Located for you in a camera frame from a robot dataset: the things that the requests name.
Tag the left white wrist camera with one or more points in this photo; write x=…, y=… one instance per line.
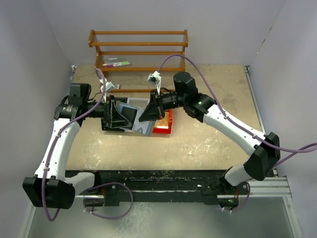
x=107, y=87

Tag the white plastic bin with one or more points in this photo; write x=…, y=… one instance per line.
x=140, y=102

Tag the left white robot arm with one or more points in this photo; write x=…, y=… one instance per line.
x=49, y=186

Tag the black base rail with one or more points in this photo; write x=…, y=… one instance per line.
x=183, y=186

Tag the pink marker pen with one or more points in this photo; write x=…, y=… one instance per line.
x=112, y=65

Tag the aluminium frame rail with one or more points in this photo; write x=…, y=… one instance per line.
x=270, y=187

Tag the grey card holder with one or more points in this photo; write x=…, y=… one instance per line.
x=131, y=112

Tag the light green marker pen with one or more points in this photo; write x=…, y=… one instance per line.
x=123, y=63

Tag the wooden pieces in red bin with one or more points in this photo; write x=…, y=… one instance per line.
x=164, y=122

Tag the black plastic bin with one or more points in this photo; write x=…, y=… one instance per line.
x=108, y=129

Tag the red plastic bin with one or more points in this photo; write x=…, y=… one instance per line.
x=165, y=130

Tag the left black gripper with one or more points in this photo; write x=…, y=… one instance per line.
x=111, y=115

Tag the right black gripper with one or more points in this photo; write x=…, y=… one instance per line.
x=155, y=108

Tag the blue grey credit card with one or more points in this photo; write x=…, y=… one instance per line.
x=145, y=127

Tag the wooden slatted rack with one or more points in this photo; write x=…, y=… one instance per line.
x=143, y=49

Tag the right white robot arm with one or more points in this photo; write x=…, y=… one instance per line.
x=261, y=148

